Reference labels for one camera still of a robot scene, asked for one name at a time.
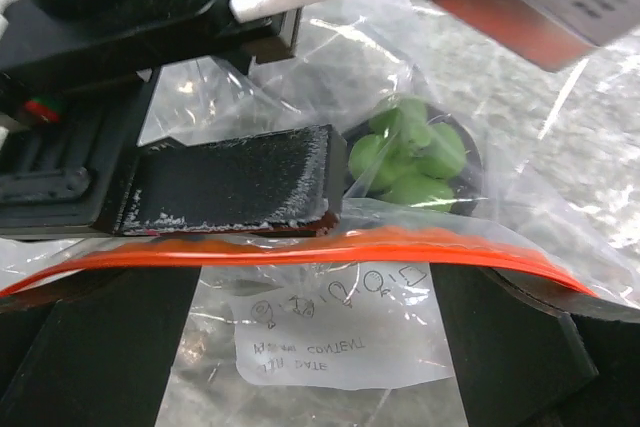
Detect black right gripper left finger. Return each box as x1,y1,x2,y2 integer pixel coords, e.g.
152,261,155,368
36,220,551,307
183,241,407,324
1,267,200,426

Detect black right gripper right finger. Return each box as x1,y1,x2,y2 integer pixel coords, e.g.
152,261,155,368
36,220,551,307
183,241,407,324
431,264,639,426

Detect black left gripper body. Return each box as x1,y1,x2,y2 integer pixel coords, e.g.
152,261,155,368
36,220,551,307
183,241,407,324
1,0,301,240

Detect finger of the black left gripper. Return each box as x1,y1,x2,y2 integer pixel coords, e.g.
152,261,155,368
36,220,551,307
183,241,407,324
116,125,347,237

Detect dark round fake fruit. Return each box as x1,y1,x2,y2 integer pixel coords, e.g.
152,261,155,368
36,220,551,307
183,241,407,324
344,94,484,216

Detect clear zip top bag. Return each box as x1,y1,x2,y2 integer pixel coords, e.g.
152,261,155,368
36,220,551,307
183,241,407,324
1,0,639,426

